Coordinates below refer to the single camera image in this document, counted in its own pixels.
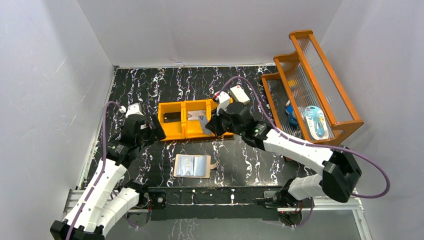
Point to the yellow bin middle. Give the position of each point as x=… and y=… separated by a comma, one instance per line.
x=192, y=128

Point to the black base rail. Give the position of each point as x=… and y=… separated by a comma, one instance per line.
x=231, y=202

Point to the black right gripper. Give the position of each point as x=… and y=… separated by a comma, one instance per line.
x=218, y=122

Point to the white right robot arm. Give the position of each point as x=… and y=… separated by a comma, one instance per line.
x=336, y=171

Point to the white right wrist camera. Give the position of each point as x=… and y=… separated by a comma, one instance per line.
x=222, y=99

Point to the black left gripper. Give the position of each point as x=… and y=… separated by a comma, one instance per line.
x=149, y=129

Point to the yellow bin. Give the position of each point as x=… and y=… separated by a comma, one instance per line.
x=173, y=131
x=192, y=128
x=213, y=106

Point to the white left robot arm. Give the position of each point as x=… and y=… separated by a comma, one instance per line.
x=95, y=213

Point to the silver magnetic stripe card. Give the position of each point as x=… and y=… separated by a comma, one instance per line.
x=203, y=120

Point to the yellow bin left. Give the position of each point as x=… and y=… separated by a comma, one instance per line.
x=173, y=131

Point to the yellow bin right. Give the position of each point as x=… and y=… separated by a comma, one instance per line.
x=213, y=106

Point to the beige leather card holder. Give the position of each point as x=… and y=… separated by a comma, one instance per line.
x=193, y=166

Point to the blue item on shelf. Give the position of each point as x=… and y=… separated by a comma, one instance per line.
x=289, y=110

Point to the blue packaged item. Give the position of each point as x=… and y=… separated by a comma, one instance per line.
x=316, y=122

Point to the orange wooden display shelf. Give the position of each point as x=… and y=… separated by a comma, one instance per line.
x=306, y=78

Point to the small white box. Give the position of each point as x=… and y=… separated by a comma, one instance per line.
x=239, y=95

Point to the black VIP card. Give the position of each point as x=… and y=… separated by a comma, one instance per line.
x=172, y=117

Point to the white card stack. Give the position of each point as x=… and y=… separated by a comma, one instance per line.
x=193, y=115

